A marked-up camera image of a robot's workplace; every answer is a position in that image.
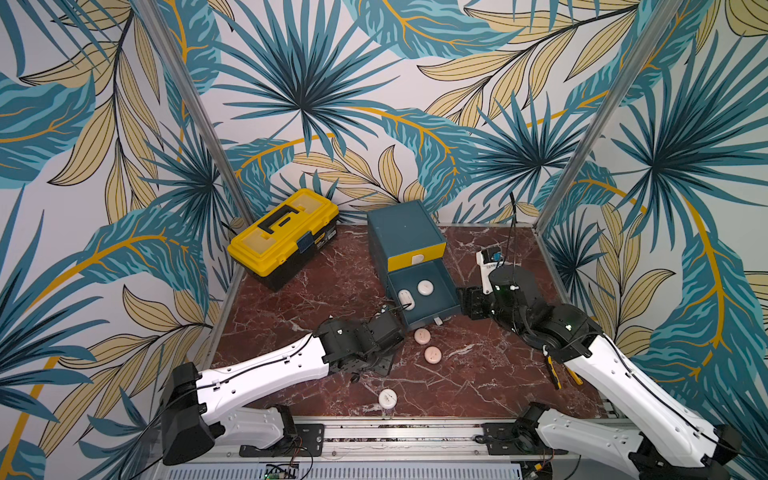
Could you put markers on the white oval earphone case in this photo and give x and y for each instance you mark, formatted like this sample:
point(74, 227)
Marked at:
point(406, 299)

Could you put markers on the yellow top drawer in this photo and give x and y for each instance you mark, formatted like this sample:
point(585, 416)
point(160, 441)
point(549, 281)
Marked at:
point(416, 256)

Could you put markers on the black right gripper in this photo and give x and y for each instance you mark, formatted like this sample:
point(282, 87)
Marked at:
point(480, 300)

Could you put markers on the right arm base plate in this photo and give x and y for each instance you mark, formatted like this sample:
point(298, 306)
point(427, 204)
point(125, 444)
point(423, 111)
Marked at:
point(509, 439)

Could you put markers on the aluminium front rail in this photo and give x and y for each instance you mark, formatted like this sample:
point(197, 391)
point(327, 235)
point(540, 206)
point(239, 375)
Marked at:
point(404, 448)

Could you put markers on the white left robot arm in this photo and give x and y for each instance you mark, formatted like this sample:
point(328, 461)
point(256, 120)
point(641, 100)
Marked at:
point(198, 408)

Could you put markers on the teal drawer cabinet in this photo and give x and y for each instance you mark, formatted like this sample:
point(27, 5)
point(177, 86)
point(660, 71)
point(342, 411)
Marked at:
point(398, 228)

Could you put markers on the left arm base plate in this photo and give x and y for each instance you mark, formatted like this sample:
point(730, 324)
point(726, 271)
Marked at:
point(306, 440)

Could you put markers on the pink round earphone case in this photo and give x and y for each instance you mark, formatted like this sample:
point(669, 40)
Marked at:
point(422, 336)
point(432, 355)

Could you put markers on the teal drawer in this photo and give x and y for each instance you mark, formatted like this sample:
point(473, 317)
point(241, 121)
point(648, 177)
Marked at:
point(439, 306)

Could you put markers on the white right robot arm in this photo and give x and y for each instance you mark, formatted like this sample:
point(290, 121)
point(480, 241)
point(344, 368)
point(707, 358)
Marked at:
point(666, 439)

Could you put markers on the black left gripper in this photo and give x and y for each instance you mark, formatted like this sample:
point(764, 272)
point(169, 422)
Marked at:
point(385, 367)

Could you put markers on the white round earphone case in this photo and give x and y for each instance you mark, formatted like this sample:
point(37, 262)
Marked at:
point(425, 287)
point(387, 399)

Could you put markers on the yellow and black toolbox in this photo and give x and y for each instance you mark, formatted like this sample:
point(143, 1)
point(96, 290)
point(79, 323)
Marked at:
point(283, 242)

